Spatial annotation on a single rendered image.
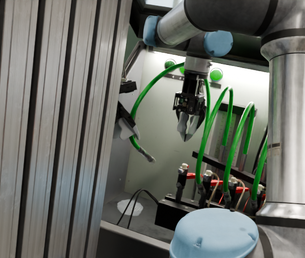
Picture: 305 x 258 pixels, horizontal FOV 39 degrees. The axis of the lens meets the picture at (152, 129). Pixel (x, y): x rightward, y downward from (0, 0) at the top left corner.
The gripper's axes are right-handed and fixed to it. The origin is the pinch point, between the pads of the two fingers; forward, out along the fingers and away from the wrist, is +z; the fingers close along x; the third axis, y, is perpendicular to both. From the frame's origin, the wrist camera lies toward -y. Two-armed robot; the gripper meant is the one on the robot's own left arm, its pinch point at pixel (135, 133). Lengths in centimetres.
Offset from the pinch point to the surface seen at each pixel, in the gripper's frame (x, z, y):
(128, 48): -243, 48, -138
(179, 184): 1.6, 22.1, -0.4
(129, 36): -241, 40, -146
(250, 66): 1.8, 13.6, -47.9
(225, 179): 23.2, 18.1, -3.5
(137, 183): -40, 35, -2
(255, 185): 29.5, 22.0, -6.4
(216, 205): 6.5, 35.1, -4.1
